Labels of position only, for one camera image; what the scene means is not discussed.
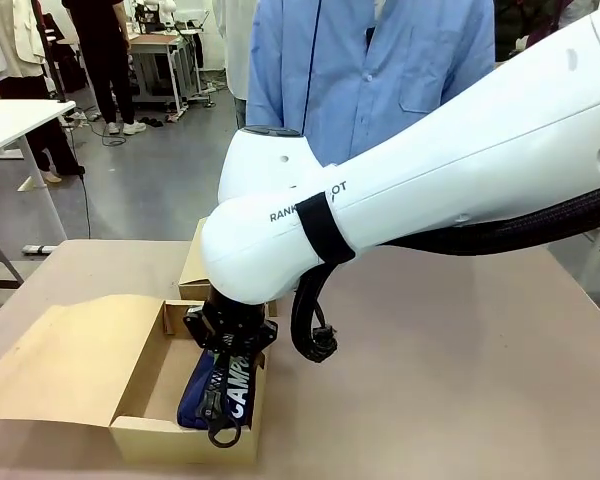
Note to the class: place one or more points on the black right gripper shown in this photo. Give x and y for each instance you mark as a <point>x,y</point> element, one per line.
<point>230,315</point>

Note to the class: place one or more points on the navy pouch with white lettering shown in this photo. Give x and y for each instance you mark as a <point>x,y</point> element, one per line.
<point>195,400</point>

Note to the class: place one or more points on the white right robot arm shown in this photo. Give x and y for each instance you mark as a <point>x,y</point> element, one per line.
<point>430,165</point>

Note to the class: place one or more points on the cardboard box with large flap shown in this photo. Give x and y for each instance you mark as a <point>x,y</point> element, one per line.
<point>80,360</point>

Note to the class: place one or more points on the white sneaker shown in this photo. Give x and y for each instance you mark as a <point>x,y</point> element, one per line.
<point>134,127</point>
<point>112,128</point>

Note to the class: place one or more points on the bystander in dark trousers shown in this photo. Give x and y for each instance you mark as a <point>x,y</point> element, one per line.
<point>40,130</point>

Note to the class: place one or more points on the grey metal workbench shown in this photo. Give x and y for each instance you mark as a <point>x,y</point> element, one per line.
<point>165,55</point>

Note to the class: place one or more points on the person's blue shirt torso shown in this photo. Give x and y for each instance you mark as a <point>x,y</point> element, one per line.
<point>380,75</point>

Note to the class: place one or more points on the white office table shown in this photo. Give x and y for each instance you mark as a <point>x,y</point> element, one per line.
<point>15,120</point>

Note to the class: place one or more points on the bystander in black clothes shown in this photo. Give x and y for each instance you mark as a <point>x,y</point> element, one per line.
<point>105,55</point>

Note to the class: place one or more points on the hanging cream jacket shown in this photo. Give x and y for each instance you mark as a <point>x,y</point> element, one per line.
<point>27,30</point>

